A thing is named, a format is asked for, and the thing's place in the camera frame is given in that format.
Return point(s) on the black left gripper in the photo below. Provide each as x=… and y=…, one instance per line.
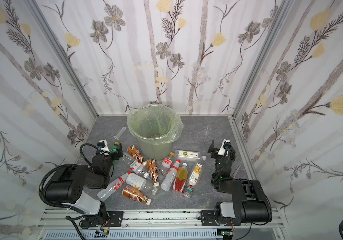
x=113, y=151

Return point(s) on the green soda bottle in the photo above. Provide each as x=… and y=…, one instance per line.
x=115, y=149

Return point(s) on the brown bottle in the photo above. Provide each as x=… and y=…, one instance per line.
x=135, y=153
x=135, y=195
x=153, y=172

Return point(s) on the clear bottle sideways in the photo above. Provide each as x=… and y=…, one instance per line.
x=189, y=156

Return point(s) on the clear crushed water bottle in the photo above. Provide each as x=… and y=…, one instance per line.
x=135, y=166

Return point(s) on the white bottle yellow V label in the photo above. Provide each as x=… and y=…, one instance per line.
x=141, y=184

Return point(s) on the white bottle yellow flower label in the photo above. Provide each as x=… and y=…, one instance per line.
x=195, y=174

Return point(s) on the yellow juice bottle red label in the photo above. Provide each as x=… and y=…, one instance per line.
x=180, y=179

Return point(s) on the small clear bottle green label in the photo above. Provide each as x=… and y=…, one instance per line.
x=188, y=191

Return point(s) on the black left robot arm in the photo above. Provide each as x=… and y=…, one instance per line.
x=84, y=188

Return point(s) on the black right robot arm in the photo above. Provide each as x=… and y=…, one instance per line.
x=249, y=203

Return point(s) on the green plastic waste bin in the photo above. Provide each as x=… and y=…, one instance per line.
x=156, y=127

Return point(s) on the small clear glass cup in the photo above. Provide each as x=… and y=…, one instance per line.
x=207, y=130

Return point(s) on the white bottle red cap left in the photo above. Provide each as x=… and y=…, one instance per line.
x=113, y=187

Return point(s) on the white bottle red cap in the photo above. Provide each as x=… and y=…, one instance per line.
x=113, y=187
x=170, y=176

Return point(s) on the clear bottle yellow cap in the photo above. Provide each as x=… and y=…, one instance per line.
x=165, y=165

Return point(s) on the white bottle red cap right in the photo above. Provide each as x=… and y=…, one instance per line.
x=170, y=176

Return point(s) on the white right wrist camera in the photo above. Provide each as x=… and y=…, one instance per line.
x=225, y=147

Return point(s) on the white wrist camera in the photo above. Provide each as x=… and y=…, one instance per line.
x=225, y=147
x=103, y=146

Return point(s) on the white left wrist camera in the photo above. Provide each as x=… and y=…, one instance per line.
x=103, y=146

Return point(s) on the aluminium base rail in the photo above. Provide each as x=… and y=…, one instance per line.
x=185, y=224

